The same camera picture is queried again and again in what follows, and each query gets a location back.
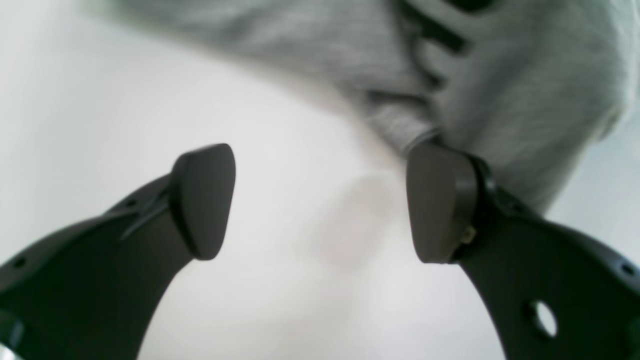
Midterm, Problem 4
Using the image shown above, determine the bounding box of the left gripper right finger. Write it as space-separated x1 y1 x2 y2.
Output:
406 142 640 360

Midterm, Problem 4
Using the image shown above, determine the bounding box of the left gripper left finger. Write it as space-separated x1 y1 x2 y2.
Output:
0 143 236 360

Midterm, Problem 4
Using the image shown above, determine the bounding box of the grey T-shirt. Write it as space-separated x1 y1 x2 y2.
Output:
98 0 639 213

